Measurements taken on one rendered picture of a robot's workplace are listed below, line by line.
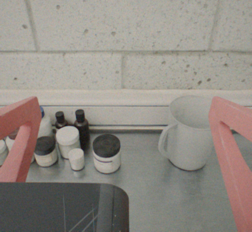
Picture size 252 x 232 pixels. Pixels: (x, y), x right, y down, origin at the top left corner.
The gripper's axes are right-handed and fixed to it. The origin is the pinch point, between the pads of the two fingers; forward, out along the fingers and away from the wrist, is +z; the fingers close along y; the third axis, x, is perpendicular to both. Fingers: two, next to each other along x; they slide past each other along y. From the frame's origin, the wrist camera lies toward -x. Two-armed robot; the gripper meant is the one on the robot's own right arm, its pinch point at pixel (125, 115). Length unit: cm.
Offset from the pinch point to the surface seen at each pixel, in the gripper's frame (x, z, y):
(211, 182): 40, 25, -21
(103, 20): 9.0, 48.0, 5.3
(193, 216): 40.0, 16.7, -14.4
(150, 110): 33, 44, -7
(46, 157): 36, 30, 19
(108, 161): 35.3, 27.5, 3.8
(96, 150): 32.7, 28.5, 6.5
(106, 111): 33, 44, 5
